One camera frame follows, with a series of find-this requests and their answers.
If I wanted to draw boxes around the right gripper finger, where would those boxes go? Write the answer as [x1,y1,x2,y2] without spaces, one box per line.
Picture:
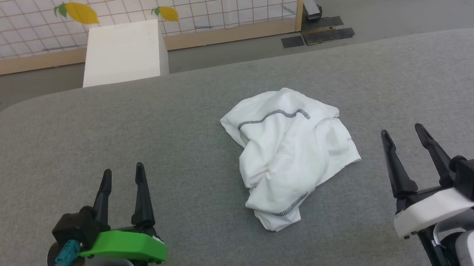
[381,127,419,201]
[414,120,457,189]

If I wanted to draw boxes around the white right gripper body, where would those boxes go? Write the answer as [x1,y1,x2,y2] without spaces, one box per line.
[390,183,474,240]

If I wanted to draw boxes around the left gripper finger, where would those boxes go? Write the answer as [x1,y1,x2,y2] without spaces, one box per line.
[89,168,117,227]
[126,161,157,229]

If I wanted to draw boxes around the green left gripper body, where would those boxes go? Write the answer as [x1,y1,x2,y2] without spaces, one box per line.
[77,225,168,266]

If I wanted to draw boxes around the white long-sleeve garment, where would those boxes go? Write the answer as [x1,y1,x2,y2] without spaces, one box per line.
[218,82,368,236]

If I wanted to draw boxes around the white rectangular box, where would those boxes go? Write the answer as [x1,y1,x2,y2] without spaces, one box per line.
[77,18,171,88]

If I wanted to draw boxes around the large black floor plate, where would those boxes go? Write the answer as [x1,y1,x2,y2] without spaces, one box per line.
[300,15,356,45]

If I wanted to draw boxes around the small black floor plate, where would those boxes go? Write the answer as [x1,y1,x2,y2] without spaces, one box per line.
[281,35,305,49]

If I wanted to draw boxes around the grey metal panel stand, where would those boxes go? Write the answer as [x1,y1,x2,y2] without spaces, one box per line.
[302,0,324,21]

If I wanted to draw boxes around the lemon print partition panel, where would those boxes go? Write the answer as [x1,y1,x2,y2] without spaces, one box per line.
[0,0,314,78]

